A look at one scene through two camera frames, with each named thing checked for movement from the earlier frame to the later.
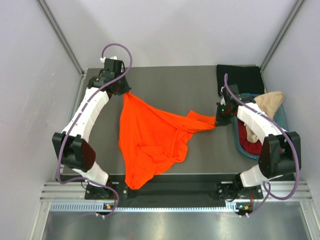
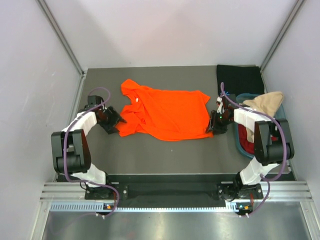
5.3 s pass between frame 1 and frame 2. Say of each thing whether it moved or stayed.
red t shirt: stayed
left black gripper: moved
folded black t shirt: stayed
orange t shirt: moved
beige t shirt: stayed
